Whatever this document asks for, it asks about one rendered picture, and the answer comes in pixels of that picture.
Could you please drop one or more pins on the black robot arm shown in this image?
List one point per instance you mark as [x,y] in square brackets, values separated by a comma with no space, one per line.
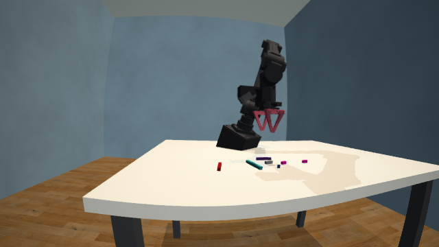
[269,77]

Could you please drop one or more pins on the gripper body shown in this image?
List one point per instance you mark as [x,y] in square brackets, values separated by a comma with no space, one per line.
[269,105]

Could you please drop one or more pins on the turquoise rod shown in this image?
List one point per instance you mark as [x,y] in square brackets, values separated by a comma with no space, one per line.
[254,164]

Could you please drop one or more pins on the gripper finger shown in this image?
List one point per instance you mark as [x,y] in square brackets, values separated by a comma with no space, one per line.
[280,114]
[256,113]

